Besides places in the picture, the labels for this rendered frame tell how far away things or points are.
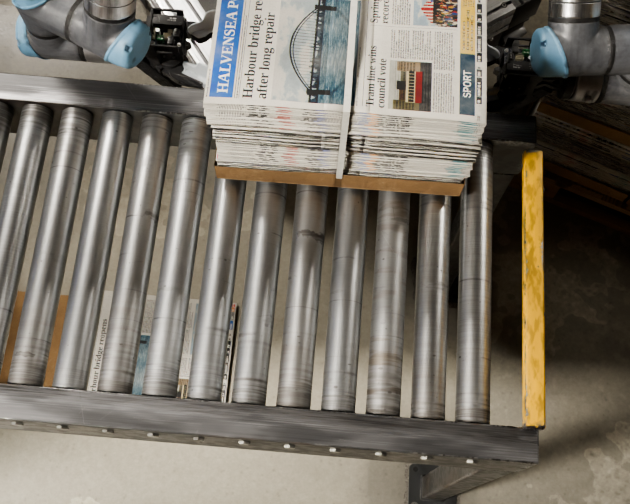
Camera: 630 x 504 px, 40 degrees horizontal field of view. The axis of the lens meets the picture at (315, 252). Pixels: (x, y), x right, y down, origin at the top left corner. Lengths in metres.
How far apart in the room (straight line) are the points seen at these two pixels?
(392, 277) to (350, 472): 0.83
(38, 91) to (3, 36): 1.09
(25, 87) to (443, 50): 0.68
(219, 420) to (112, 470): 0.86
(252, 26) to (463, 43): 0.29
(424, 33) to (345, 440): 0.57
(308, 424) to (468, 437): 0.23
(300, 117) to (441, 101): 0.19
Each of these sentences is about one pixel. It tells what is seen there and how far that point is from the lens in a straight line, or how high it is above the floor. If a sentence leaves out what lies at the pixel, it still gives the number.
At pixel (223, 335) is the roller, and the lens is 1.27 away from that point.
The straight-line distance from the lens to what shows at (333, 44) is 1.19.
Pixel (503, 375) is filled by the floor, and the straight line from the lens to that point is 2.12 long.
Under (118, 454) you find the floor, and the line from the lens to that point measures 2.08.
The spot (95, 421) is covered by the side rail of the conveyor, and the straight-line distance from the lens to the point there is 1.27.
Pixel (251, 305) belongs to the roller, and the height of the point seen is 0.80.
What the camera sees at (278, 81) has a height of 1.03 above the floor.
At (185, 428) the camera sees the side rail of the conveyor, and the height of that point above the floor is 0.80.
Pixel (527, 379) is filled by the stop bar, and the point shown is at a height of 0.82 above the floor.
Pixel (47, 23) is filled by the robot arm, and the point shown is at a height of 0.91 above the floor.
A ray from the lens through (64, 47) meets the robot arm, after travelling 1.48.
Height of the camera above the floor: 2.02
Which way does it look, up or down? 70 degrees down
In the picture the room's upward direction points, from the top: 4 degrees clockwise
